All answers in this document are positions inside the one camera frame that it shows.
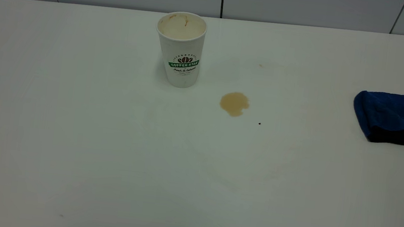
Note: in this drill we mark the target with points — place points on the blue black-edged cleaning cloth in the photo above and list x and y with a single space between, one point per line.
386 115

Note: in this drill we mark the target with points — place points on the white paper coffee cup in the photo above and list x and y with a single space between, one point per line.
183 54

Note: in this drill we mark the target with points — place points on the brown coffee spill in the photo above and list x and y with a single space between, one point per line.
234 103

